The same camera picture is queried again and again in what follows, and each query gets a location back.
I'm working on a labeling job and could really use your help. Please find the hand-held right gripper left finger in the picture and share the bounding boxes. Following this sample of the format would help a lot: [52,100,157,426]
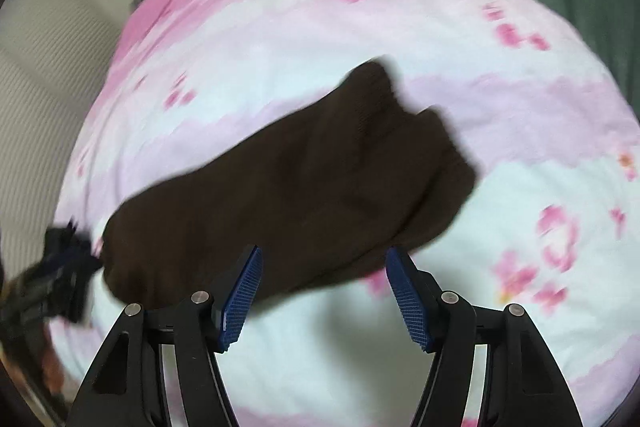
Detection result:
[65,244,264,427]

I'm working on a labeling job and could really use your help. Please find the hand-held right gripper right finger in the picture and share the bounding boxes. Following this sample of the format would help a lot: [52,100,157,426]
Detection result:
[385,246,584,427]

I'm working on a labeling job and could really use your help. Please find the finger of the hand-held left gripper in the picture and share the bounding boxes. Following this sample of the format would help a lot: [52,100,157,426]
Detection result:
[44,219,103,280]

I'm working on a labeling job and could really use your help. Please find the dark brown sock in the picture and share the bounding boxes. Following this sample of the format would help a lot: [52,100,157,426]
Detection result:
[94,59,478,308]

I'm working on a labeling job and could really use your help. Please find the pink white floral blanket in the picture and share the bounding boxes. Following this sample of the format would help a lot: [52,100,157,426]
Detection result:
[47,0,640,427]

